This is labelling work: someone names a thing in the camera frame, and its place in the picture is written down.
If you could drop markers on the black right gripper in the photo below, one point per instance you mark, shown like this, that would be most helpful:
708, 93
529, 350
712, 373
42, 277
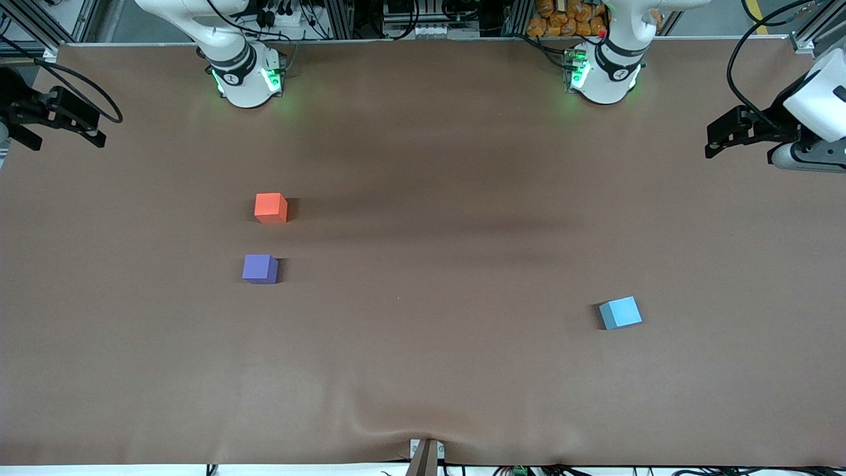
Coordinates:
18, 106

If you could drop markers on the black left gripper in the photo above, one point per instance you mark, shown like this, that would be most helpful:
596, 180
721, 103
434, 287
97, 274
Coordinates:
769, 124

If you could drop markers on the blue foam block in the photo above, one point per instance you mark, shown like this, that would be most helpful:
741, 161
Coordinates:
620, 313

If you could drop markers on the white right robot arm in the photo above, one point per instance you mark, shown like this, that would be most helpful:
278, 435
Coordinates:
244, 86

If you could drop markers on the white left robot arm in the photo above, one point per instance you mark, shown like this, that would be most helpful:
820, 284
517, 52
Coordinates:
608, 73

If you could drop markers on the orange foam block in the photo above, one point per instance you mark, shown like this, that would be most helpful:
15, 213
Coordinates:
270, 207

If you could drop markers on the purple foam block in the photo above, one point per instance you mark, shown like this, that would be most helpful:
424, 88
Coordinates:
259, 269

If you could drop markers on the bag of orange items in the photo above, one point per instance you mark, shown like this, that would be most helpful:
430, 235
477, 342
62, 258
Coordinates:
562, 18

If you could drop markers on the white power strip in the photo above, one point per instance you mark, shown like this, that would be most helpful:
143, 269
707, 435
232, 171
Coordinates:
433, 30
281, 16

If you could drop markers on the large table cover mat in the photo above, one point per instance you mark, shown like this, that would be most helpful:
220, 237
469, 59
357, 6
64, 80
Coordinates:
423, 264

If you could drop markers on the aluminium frame rail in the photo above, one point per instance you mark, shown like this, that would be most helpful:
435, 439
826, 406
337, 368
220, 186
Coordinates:
816, 26
39, 20

